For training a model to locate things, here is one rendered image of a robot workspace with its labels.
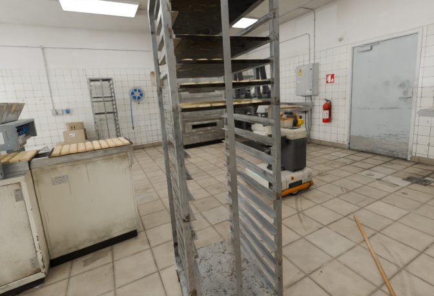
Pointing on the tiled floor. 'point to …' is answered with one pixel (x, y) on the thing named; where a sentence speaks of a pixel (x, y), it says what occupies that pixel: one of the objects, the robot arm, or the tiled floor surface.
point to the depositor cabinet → (21, 235)
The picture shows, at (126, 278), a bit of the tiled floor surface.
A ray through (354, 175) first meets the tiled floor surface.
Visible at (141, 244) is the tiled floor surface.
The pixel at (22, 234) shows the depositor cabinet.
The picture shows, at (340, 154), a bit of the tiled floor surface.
